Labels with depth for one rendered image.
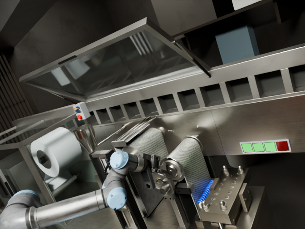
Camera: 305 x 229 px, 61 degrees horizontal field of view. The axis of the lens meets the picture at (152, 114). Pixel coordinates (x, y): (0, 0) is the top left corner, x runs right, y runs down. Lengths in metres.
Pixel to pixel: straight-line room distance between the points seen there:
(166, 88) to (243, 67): 0.47
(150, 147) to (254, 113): 0.61
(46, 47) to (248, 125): 3.76
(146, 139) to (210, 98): 0.45
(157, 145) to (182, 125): 0.20
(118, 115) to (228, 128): 0.88
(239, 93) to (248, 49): 1.97
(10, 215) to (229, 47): 3.06
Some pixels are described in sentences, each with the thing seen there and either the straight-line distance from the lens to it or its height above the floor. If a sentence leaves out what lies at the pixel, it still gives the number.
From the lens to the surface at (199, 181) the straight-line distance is 1.53.
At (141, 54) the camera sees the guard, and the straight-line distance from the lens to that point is 1.34.
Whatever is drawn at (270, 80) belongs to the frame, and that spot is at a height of 1.52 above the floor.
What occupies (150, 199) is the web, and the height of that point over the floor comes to 0.98.
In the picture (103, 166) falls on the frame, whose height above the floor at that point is 1.34.
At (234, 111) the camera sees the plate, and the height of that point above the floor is 1.41.
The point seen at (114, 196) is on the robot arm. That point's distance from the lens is 1.02.
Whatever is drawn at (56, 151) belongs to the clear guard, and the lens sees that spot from 2.07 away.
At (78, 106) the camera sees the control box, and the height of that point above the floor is 1.70.
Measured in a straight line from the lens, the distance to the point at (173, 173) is 1.39.
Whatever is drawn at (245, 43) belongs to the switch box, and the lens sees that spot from 3.44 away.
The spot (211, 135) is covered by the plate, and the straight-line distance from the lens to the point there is 1.59.
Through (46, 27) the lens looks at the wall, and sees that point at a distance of 4.76.
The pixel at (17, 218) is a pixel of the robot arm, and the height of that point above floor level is 1.49.
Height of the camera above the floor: 1.88
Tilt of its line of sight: 14 degrees down
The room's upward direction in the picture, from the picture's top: 21 degrees counter-clockwise
